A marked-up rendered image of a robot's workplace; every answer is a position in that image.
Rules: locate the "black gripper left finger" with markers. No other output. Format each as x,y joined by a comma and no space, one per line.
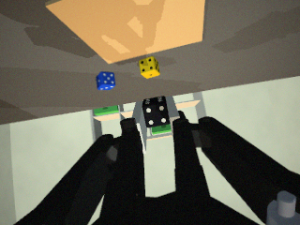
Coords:
75,198

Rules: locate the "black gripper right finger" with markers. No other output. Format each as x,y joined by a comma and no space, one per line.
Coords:
269,189

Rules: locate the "orange flat square mat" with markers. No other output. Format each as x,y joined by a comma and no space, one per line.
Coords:
122,29

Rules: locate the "black die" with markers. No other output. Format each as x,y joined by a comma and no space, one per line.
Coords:
155,112

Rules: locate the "yellow die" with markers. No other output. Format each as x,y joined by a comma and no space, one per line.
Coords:
149,67

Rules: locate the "blue die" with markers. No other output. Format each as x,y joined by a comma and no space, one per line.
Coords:
105,80

